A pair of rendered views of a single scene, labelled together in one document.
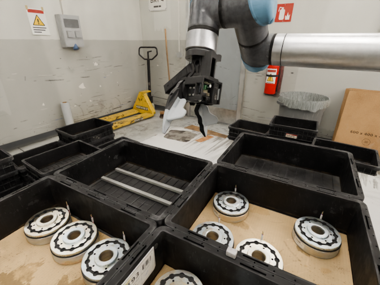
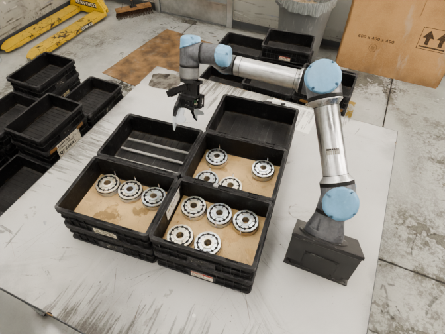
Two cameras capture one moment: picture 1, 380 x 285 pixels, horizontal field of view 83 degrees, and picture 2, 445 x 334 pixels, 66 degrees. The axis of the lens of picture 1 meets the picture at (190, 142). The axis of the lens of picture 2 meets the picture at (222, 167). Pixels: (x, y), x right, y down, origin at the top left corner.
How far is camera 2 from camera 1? 0.94 m
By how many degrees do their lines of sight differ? 25
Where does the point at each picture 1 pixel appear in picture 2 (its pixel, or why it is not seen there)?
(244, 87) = not seen: outside the picture
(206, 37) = (192, 73)
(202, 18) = (189, 62)
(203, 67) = (193, 90)
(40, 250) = (112, 199)
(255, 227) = (231, 169)
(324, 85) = not seen: outside the picture
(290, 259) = (247, 183)
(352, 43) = (272, 75)
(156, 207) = (169, 165)
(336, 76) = not seen: outside the picture
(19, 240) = (95, 196)
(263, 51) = (228, 69)
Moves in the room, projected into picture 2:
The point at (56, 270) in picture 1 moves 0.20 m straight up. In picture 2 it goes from (127, 206) to (116, 175)
